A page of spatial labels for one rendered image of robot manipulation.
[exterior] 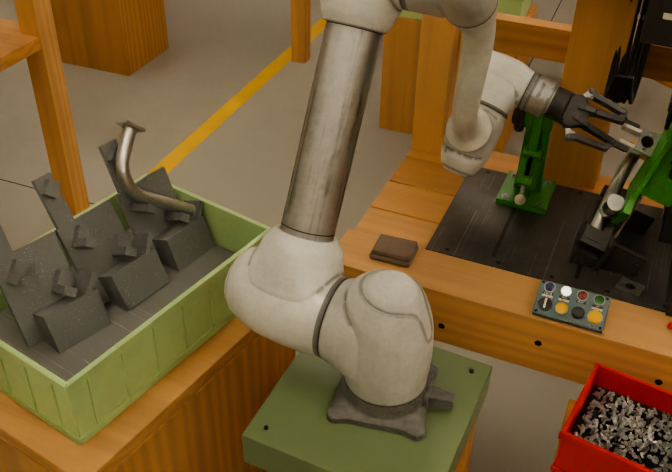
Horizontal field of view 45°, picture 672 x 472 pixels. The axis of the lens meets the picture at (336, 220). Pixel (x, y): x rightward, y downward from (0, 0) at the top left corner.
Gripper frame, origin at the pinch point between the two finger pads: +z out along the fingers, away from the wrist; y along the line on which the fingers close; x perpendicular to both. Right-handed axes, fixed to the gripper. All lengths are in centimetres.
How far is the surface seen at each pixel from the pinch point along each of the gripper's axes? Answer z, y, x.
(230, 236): -74, -61, 12
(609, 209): 2.1, -16.3, 1.4
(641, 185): 4.9, -10.1, -5.1
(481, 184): -26.2, -16.9, 35.7
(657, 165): 5.4, -6.0, -9.2
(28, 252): -103, -83, -19
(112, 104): -228, -27, 234
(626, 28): -12.0, 27.4, 10.2
